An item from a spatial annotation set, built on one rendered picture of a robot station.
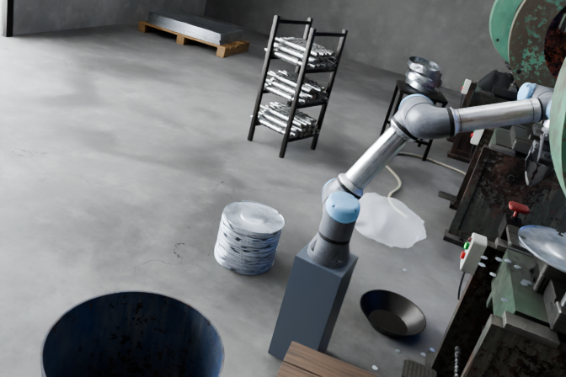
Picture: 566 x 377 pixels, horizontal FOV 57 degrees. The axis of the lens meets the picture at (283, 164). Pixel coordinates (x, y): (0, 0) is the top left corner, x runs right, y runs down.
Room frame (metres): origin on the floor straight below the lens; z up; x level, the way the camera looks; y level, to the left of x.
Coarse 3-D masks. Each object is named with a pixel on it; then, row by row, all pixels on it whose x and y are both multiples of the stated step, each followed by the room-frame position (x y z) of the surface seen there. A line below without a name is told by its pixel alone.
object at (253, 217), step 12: (228, 204) 2.22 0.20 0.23; (240, 204) 2.25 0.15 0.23; (252, 204) 2.28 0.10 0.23; (264, 204) 2.31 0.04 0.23; (228, 216) 2.11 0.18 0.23; (240, 216) 2.14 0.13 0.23; (252, 216) 2.16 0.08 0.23; (264, 216) 2.19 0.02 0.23; (276, 216) 2.23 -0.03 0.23; (240, 228) 2.03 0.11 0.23; (252, 228) 2.06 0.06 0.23; (264, 228) 2.09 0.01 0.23; (276, 228) 2.12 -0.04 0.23
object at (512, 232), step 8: (512, 232) 1.47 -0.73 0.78; (512, 240) 1.42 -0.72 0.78; (520, 248) 1.39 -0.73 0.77; (536, 264) 1.47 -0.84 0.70; (544, 264) 1.40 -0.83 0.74; (536, 272) 1.44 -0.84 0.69; (544, 272) 1.39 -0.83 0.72; (552, 272) 1.38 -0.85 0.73; (560, 272) 1.38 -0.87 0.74; (536, 280) 1.40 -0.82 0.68; (544, 280) 1.38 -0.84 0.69; (560, 280) 1.37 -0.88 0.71; (536, 288) 1.39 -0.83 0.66; (544, 288) 1.39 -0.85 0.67
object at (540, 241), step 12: (528, 228) 1.53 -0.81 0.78; (540, 228) 1.56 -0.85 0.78; (552, 228) 1.57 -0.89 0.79; (528, 240) 1.44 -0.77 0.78; (540, 240) 1.47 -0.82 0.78; (552, 240) 1.48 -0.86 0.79; (564, 240) 1.51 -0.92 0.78; (540, 252) 1.38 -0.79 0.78; (552, 252) 1.40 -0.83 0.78; (564, 252) 1.41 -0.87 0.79; (552, 264) 1.31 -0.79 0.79; (564, 264) 1.34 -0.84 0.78
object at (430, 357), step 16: (496, 240) 1.70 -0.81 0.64; (496, 256) 1.66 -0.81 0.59; (480, 272) 1.67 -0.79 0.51; (480, 288) 1.66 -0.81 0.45; (464, 304) 1.67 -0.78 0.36; (480, 304) 1.66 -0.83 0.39; (464, 320) 1.67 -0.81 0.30; (480, 320) 1.65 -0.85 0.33; (448, 336) 1.67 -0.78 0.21; (464, 336) 1.66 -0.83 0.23; (448, 352) 1.67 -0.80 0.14; (464, 352) 1.65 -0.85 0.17; (432, 368) 1.67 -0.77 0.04; (448, 368) 1.66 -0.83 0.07; (464, 368) 1.65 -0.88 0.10
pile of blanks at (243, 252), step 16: (224, 208) 2.19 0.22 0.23; (224, 224) 2.10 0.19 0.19; (224, 240) 2.07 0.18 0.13; (240, 240) 2.04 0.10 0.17; (256, 240) 2.03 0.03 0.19; (272, 240) 2.08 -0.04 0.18; (224, 256) 2.05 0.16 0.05; (240, 256) 2.02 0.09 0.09; (256, 256) 2.04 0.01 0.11; (272, 256) 2.13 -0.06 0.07; (240, 272) 2.04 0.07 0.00; (256, 272) 2.05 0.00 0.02
